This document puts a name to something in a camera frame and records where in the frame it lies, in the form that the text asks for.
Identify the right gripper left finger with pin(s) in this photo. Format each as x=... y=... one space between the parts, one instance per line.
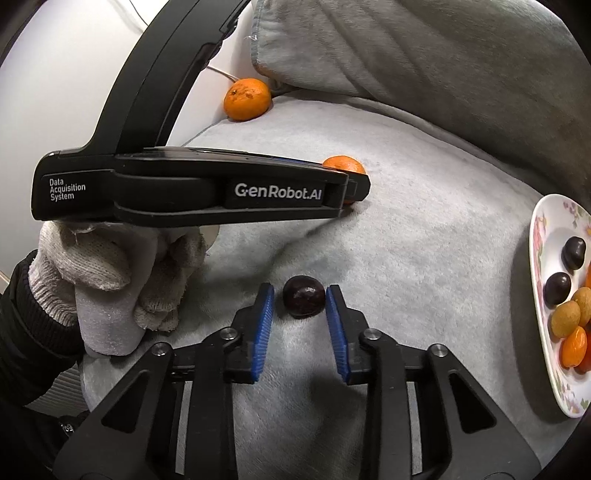
x=171 y=415

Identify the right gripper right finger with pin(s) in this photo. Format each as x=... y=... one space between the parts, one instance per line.
x=427 y=416

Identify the rough-skinned mandarin orange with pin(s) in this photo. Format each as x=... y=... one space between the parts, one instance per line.
x=247 y=99

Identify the small orange kumquat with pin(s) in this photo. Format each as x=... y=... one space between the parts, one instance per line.
x=573 y=349

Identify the brown longan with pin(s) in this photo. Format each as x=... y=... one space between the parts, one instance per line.
x=583 y=299
x=565 y=319

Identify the dark purple grape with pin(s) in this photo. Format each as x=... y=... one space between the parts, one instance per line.
x=573 y=253
x=557 y=289
x=303 y=296

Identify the small orange tangerine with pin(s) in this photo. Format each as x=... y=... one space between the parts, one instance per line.
x=344 y=164

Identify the red cherry tomato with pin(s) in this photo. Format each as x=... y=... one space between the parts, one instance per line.
x=585 y=365

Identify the black sleeved forearm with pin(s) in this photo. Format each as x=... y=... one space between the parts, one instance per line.
x=35 y=350

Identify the white knit gloved hand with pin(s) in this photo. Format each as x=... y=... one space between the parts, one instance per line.
x=114 y=282

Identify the brown longan in plate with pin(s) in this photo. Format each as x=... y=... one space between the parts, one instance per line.
x=583 y=299

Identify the floral white ceramic plate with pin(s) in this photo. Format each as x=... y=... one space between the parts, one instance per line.
x=555 y=219

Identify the grey fleece back cushion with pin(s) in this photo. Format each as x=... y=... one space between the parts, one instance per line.
x=507 y=77

